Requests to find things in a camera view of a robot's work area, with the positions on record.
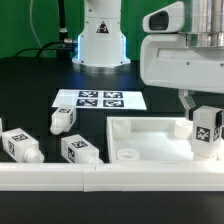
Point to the white square table top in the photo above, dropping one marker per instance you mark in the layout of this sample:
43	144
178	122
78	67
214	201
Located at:
134	139

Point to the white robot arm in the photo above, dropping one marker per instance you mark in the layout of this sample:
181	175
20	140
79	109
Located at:
102	46

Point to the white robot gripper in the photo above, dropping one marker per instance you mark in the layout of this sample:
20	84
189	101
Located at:
166	61

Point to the white sheet with AprilTags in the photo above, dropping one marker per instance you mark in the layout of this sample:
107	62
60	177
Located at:
100	99

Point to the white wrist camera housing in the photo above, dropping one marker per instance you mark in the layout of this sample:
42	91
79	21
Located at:
169	19

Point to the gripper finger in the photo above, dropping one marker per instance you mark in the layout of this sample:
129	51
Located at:
219	121

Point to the white L-shaped obstacle fence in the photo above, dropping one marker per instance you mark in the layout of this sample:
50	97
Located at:
142	175

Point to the black pole with mount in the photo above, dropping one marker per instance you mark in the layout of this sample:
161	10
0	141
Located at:
63	33

